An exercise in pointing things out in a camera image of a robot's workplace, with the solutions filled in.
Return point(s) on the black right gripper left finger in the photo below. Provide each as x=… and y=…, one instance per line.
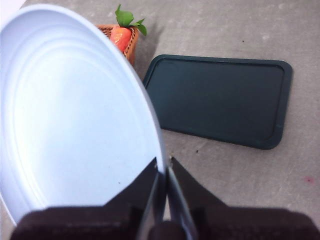
x=100, y=222

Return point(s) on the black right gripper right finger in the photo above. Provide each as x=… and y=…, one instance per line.
x=225, y=222

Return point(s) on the light blue round plate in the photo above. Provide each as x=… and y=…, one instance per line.
x=75, y=112

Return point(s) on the black rectangular tray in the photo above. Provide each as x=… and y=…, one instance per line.
x=217, y=100

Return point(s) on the brown wicker basket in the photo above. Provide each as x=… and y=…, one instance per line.
x=133, y=50

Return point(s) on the orange carrot with green leaves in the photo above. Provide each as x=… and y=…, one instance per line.
x=121, y=37

